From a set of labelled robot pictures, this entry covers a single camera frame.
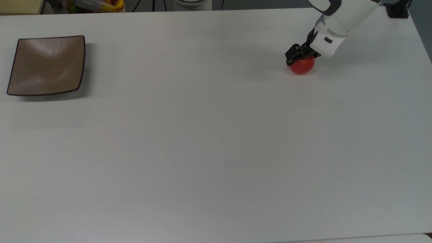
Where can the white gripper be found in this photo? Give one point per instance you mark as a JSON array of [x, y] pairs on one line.
[[326, 41]]

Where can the red apple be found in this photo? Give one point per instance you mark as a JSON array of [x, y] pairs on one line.
[[302, 66]]

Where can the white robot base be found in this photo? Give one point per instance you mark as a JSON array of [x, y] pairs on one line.
[[192, 3]]

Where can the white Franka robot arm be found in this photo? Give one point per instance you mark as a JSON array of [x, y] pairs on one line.
[[351, 15]]

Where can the brown square ceramic plate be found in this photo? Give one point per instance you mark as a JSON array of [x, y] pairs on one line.
[[47, 65]]

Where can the black table clamp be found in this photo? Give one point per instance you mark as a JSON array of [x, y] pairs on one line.
[[398, 10]]

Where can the yellow plastic bag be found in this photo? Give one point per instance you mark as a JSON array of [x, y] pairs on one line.
[[101, 4]]

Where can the beige cardboard box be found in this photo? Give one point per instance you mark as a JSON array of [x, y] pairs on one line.
[[20, 6]]

